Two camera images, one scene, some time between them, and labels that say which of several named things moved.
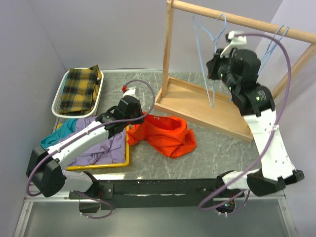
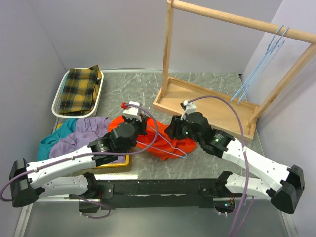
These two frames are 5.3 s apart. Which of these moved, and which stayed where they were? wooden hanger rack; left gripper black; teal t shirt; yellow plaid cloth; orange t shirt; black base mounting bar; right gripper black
Moved: left gripper black; right gripper black; orange t shirt
Stayed: teal t shirt; wooden hanger rack; black base mounting bar; yellow plaid cloth
